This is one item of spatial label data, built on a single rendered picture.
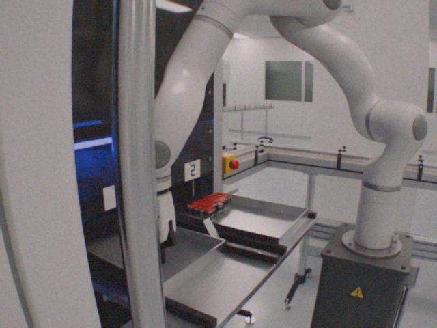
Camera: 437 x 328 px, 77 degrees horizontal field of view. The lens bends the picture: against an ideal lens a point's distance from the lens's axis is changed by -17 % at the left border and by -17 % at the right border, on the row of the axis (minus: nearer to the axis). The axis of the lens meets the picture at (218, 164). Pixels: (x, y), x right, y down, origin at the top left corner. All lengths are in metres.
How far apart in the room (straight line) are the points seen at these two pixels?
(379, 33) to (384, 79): 0.33
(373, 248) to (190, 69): 0.68
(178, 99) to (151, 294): 0.39
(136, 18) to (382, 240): 0.88
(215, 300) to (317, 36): 0.63
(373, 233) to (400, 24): 1.75
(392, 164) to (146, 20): 0.78
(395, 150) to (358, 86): 0.18
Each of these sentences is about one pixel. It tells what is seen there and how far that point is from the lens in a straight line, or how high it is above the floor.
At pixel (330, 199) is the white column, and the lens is 2.54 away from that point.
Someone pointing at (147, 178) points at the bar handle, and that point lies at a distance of 0.18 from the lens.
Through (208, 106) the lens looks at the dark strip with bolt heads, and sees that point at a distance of 1.17.
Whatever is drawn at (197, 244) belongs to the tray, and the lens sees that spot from 0.90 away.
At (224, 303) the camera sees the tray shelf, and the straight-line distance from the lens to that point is 0.67.
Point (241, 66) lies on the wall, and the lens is 10.13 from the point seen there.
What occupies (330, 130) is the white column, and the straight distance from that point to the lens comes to 2.44.
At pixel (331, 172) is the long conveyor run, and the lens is 1.85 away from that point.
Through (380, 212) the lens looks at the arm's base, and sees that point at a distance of 0.92.
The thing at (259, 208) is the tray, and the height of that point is 0.88.
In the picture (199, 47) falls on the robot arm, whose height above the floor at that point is 1.37.
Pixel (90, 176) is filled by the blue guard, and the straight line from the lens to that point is 0.81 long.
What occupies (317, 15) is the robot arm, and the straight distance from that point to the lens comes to 0.67.
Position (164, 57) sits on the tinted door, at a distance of 0.99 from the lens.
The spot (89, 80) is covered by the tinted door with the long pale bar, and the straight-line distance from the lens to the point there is 0.80.
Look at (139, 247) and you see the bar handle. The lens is 0.19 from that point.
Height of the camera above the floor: 1.29
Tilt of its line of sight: 13 degrees down
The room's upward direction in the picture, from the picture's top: straight up
